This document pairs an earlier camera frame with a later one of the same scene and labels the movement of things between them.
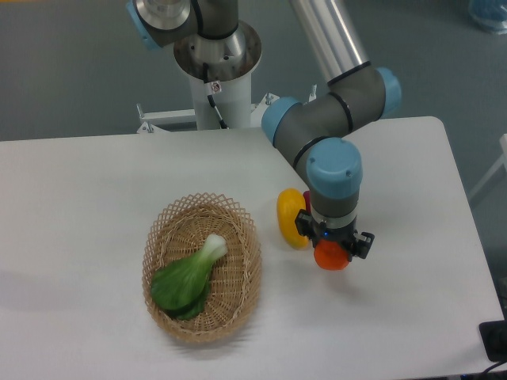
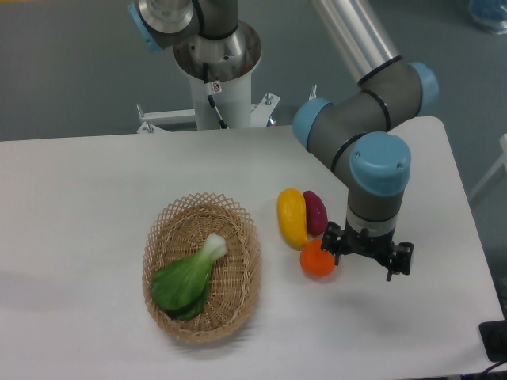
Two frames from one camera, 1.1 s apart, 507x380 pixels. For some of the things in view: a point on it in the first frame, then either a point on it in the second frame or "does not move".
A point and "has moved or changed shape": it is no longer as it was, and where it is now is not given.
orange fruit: (330, 255) has moved or changed shape
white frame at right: (502, 161) does not move
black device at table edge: (493, 336) does not move
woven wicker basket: (234, 292) does not move
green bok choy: (181, 290) does not move
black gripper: (321, 231) to (379, 247)
